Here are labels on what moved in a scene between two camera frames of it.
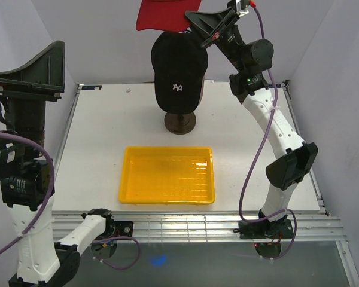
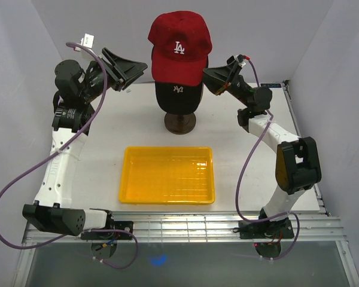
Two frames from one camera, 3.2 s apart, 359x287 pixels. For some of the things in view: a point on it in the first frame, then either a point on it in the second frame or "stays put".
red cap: (166, 15) -> (182, 43)
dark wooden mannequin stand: (179, 124) stays put
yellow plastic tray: (167, 175) stays put
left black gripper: (46, 69) -> (122, 72)
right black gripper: (212, 27) -> (215, 79)
